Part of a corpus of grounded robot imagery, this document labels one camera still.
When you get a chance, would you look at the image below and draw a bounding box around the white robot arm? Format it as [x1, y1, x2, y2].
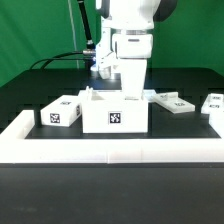
[92, 0, 178, 99]

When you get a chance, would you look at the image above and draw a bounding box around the white cabinet door panel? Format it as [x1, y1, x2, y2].
[153, 92, 195, 114]

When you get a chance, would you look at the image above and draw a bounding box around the white cabinet body box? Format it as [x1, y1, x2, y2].
[80, 96, 148, 133]

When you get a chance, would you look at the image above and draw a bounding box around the white base tag plate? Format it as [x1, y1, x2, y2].
[78, 89, 156, 102]

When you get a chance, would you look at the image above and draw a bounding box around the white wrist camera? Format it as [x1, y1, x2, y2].
[96, 50, 117, 79]

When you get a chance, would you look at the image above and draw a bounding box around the white cabinet top block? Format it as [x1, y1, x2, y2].
[40, 95, 82, 127]

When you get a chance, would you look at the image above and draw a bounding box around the thin white cable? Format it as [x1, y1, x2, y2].
[67, 0, 80, 70]

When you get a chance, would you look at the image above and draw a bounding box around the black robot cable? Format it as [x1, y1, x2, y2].
[29, 0, 98, 70]

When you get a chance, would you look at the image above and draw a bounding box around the white U-shaped obstacle wall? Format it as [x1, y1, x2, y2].
[0, 110, 224, 164]

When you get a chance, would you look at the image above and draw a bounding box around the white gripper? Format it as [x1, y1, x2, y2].
[112, 33, 153, 99]

